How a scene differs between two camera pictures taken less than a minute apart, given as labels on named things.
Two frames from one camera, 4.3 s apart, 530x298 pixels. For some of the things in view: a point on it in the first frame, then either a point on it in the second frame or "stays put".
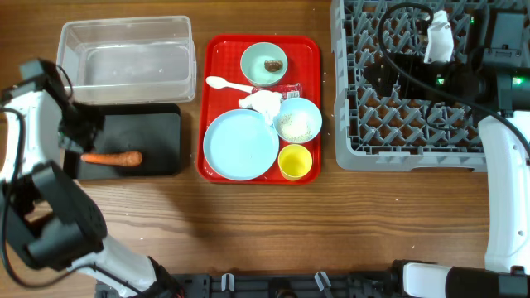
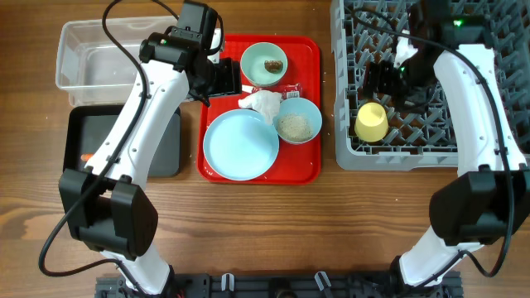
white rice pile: [296, 127] stays put
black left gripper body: [82, 128] -> [224, 79]
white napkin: [267, 102] stays put
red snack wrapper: [287, 91] stays put
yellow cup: [294, 161] -> [371, 122]
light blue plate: [239, 145] stays put
